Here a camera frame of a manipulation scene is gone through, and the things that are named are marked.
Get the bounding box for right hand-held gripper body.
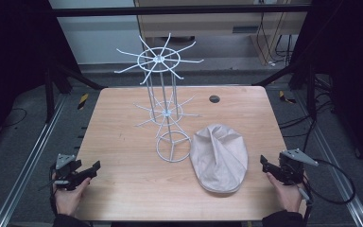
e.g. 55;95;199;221
278;148;320;186

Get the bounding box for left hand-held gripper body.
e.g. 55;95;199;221
53;153;83;192

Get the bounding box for person's right hand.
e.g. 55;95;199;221
266;171;307;214

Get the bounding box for person's left hand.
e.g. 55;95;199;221
53;176;93;218

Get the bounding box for beige flat cap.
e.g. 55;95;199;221
189;123;250;194

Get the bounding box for yellow black striped tape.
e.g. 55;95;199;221
278;90;297;104
77;93;90;111

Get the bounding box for black metal stand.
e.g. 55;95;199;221
42;60;107;124
252;61;318;119

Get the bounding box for wooden cabinet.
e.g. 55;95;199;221
133;0;313;65

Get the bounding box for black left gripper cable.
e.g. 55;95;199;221
37;164;60;216

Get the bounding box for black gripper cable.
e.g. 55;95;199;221
37;164;60;216
297;157;357;221

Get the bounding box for aluminium floor rail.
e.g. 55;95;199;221
0;94;68;227
292;91;363;227

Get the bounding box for black floor cables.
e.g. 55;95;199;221
277;75;338;152

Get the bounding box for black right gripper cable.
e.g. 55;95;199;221
297;157;357;221

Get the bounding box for black floor cable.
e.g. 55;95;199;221
0;107;28;129

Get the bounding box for white wire hat rack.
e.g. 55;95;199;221
113;32;205;164

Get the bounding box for black frame crossbar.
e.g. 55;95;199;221
48;3;313;17

